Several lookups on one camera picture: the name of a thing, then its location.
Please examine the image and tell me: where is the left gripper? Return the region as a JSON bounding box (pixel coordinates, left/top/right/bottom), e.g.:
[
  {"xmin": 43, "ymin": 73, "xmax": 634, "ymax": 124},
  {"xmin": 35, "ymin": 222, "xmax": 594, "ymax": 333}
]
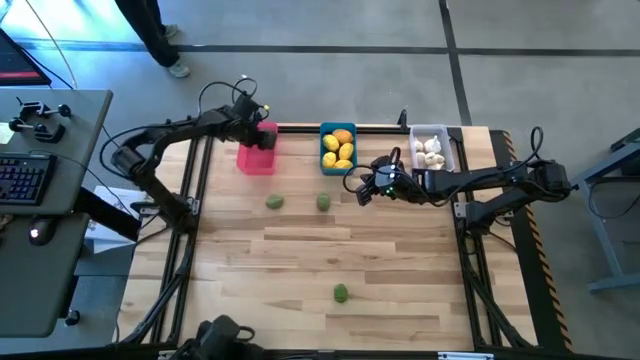
[{"xmin": 219, "ymin": 102, "xmax": 278, "ymax": 150}]

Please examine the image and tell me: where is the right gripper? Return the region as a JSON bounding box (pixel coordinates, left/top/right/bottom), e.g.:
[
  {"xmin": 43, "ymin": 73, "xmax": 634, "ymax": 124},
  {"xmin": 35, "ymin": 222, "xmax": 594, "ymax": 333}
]
[{"xmin": 355, "ymin": 155, "xmax": 419, "ymax": 207}]

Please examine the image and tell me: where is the pink plastic basket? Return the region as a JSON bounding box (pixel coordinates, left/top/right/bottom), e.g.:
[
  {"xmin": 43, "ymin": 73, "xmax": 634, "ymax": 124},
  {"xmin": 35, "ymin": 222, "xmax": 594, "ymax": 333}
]
[{"xmin": 235, "ymin": 121, "xmax": 279, "ymax": 177}]

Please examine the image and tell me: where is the teal plastic basket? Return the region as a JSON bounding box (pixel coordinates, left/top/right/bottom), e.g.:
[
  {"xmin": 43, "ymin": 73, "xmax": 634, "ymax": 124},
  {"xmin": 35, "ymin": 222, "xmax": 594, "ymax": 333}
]
[{"xmin": 318, "ymin": 122, "xmax": 359, "ymax": 177}]

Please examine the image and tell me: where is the white translucent plastic basket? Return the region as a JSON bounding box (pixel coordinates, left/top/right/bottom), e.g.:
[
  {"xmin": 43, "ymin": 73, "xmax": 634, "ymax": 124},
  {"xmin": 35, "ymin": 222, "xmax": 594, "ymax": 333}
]
[{"xmin": 408, "ymin": 123, "xmax": 456, "ymax": 174}]

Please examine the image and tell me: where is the person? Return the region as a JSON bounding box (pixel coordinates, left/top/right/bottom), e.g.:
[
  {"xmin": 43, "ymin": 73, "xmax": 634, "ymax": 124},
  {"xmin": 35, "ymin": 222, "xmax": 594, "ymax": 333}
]
[{"xmin": 114, "ymin": 0, "xmax": 192, "ymax": 80}]

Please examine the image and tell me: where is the black hazard striped platform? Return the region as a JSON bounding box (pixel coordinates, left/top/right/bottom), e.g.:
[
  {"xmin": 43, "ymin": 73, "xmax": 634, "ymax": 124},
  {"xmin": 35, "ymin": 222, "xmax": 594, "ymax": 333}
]
[{"xmin": 488, "ymin": 128, "xmax": 575, "ymax": 354}]

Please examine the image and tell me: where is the white paper sheet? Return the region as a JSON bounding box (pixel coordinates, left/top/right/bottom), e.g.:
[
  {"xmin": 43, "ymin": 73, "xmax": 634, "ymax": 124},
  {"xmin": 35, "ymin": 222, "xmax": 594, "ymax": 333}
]
[{"xmin": 82, "ymin": 184, "xmax": 146, "ymax": 255}]

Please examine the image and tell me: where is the black desk clamp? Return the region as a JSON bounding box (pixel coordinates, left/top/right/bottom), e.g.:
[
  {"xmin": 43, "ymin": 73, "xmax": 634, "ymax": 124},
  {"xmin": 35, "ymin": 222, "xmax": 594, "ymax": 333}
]
[
  {"xmin": 7, "ymin": 117, "xmax": 66, "ymax": 145},
  {"xmin": 14, "ymin": 97, "xmax": 72, "ymax": 121}
]

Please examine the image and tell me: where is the black computer mouse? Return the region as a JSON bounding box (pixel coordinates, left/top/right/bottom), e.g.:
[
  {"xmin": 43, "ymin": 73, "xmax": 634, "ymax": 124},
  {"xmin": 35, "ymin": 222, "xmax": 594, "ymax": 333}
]
[{"xmin": 27, "ymin": 215, "xmax": 57, "ymax": 247}]

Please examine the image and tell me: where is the grey metal stand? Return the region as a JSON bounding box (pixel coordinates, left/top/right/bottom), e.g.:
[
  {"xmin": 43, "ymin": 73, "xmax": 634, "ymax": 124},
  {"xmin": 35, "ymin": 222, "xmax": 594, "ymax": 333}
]
[{"xmin": 569, "ymin": 127, "xmax": 640, "ymax": 294}]

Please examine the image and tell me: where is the black computer keyboard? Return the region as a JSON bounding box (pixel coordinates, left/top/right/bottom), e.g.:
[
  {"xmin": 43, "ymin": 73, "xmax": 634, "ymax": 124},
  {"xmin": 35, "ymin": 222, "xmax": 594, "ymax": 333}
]
[{"xmin": 0, "ymin": 152, "xmax": 58, "ymax": 207}]

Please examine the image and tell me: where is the black computer monitor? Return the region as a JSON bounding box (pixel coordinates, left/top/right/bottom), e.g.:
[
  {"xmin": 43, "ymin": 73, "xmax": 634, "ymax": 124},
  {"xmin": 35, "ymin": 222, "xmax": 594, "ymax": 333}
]
[{"xmin": 0, "ymin": 27, "xmax": 53, "ymax": 87}]

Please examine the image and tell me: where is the grey side desk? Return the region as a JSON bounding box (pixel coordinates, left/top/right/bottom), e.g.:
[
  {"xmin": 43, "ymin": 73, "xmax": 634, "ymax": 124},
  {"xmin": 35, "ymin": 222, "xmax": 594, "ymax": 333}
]
[{"xmin": 0, "ymin": 89, "xmax": 114, "ymax": 339}]

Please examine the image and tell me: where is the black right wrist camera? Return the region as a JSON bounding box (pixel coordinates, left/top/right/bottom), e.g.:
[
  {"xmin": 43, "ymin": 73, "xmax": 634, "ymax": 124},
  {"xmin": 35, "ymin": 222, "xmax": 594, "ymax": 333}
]
[{"xmin": 374, "ymin": 154, "xmax": 404, "ymax": 176}]

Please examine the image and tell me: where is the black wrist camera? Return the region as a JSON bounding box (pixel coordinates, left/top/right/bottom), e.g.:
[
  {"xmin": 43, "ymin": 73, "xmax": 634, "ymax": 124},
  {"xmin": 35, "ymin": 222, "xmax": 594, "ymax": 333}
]
[
  {"xmin": 374, "ymin": 154, "xmax": 404, "ymax": 176},
  {"xmin": 233, "ymin": 92, "xmax": 266, "ymax": 119}
]

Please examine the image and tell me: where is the black aluminium table frame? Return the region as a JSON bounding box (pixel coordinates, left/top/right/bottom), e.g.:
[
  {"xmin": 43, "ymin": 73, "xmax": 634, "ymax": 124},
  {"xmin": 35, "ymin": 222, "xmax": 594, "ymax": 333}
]
[{"xmin": 117, "ymin": 122, "xmax": 539, "ymax": 360}]

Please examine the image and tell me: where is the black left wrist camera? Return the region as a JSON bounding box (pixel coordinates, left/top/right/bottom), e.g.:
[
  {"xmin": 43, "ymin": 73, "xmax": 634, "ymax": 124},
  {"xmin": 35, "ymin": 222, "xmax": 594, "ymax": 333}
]
[{"xmin": 233, "ymin": 92, "xmax": 266, "ymax": 119}]

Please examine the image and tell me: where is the silver frame end plate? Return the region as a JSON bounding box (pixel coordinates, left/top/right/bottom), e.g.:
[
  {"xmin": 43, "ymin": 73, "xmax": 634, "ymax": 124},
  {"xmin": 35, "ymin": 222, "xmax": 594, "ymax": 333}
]
[{"xmin": 437, "ymin": 351, "xmax": 495, "ymax": 360}]

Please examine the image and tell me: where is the thin white cable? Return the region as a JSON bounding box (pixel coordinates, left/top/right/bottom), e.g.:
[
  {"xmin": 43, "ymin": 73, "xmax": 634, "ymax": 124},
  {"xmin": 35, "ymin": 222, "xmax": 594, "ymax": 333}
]
[{"xmin": 23, "ymin": 0, "xmax": 79, "ymax": 90}]

